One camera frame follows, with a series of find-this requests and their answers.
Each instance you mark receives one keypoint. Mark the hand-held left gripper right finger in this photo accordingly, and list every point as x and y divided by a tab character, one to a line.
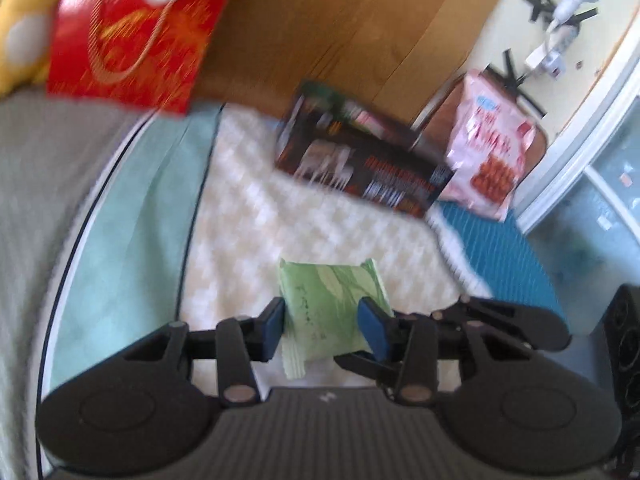
374	330

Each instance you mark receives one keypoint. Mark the cream patterned blanket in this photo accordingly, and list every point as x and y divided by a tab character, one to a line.
260	210

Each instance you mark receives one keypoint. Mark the yellow plush toy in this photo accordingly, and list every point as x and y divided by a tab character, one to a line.
10	75

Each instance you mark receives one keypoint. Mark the light green snack packet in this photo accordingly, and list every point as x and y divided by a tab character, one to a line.
325	300

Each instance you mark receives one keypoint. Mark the teal mat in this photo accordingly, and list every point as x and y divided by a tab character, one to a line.
500	260

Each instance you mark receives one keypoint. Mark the mint green quilt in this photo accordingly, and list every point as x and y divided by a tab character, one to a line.
140	235

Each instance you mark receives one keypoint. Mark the red gift bag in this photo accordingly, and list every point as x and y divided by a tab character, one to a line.
150	60

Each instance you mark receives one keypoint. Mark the black speaker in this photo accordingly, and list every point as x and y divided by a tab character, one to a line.
625	340

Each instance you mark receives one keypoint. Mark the wooden headboard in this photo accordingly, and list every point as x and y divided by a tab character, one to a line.
350	20

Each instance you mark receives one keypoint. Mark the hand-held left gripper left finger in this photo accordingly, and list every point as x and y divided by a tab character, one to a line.
275	327

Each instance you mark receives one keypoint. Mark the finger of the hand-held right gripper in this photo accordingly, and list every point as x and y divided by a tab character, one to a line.
365	364
525	325

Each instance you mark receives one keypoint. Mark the grey blanket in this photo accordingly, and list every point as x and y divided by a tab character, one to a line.
40	210

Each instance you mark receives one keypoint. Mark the black snack box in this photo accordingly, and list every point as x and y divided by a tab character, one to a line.
380	180

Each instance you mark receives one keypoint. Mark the pink snack bag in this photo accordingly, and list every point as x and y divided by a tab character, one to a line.
490	150

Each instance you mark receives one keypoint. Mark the white charger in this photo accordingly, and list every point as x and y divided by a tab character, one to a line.
552	50

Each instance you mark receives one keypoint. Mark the white door frame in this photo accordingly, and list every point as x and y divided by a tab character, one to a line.
565	175

